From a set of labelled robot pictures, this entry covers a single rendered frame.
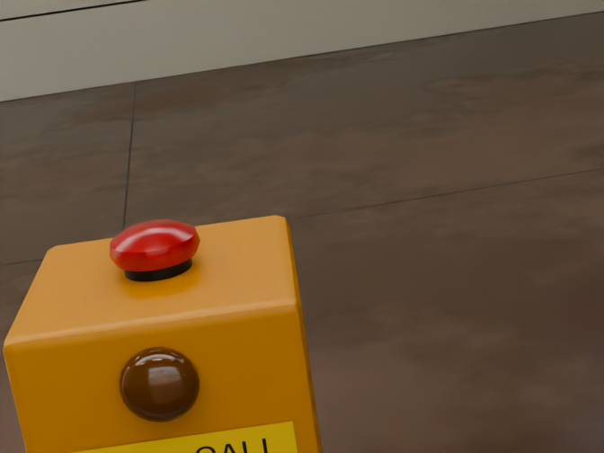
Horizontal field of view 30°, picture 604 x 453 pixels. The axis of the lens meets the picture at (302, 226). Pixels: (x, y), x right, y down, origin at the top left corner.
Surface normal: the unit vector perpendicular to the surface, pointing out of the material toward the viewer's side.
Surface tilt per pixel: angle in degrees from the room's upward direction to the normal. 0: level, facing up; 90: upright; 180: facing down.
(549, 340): 0
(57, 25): 90
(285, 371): 90
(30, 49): 90
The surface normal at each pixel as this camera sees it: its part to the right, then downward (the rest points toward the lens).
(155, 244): -0.04, -0.67
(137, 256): -0.26, 0.15
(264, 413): 0.06, 0.31
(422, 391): -0.13, -0.94
